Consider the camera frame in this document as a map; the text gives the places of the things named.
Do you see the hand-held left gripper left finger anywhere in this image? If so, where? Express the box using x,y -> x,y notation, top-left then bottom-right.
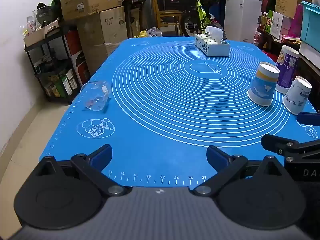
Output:
37,144 -> 127,197

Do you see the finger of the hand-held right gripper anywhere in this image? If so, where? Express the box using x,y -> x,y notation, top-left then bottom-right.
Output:
296,112 -> 320,127
261,134 -> 320,161

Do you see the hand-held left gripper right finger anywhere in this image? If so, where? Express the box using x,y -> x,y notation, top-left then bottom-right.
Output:
192,145 -> 286,197

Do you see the clear glass cup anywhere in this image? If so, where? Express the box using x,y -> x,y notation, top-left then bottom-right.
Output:
80,80 -> 111,112

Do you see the white blue-print paper cup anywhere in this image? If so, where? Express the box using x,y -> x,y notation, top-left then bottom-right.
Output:
282,75 -> 313,116

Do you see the blue and yellow paper cup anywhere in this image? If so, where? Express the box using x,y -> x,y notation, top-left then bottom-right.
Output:
247,61 -> 280,106

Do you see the tall purple paper cup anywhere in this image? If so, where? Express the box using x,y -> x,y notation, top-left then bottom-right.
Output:
275,45 -> 300,95

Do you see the blue silicone baking mat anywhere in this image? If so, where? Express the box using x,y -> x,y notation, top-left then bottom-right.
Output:
39,38 -> 318,191

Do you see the teal plastic storage bin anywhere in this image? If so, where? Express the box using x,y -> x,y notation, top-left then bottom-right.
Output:
300,1 -> 320,46

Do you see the red appliance box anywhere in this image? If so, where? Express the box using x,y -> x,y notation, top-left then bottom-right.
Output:
65,30 -> 91,86

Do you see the green and white carton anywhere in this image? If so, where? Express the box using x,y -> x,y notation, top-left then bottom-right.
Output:
265,10 -> 284,37

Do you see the black metal shelf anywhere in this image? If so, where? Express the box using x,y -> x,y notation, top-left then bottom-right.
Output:
24,26 -> 84,105

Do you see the white tissue box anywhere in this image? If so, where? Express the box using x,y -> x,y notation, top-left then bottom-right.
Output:
194,26 -> 231,57

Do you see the white chest freezer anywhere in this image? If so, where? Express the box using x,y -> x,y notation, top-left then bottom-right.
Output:
223,0 -> 264,43

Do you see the large cardboard box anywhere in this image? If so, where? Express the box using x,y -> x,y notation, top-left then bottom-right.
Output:
76,6 -> 129,75

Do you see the open cardboard tray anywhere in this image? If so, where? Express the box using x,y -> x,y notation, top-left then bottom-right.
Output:
23,21 -> 60,47

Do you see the green bicycle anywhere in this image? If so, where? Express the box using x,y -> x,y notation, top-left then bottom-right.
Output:
166,0 -> 227,41

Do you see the black bag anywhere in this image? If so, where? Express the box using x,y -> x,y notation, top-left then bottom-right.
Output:
32,2 -> 61,28

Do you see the wooden chair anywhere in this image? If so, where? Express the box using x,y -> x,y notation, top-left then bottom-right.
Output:
149,0 -> 183,36

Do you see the brown cardboard box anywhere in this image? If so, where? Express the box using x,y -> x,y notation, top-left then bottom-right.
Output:
58,0 -> 123,21

